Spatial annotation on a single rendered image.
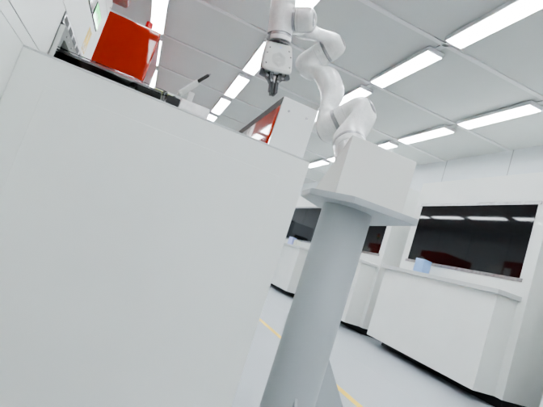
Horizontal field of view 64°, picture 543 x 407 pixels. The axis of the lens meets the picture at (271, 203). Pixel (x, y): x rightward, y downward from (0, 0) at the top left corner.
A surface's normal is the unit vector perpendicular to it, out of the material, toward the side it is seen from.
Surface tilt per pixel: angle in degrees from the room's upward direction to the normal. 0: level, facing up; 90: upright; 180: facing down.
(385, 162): 90
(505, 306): 90
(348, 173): 90
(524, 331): 90
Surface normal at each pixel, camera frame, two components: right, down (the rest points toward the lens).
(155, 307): 0.30, -0.02
